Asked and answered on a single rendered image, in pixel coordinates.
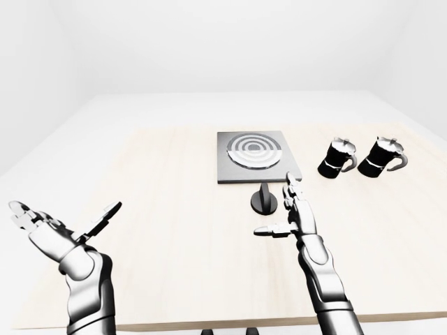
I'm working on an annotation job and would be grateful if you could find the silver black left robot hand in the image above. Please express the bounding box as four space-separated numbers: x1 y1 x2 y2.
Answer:
8 200 123 265

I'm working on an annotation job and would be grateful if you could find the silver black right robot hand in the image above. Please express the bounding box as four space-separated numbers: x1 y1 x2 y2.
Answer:
253 171 319 241

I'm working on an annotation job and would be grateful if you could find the round black stove knob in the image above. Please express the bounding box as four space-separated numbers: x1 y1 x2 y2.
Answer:
250 182 279 215

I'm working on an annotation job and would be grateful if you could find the flat dark stove plate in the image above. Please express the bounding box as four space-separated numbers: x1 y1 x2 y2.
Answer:
216 131 303 186

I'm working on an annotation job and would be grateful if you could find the black moka pot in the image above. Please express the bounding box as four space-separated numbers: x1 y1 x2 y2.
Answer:
316 137 358 179
357 136 409 178

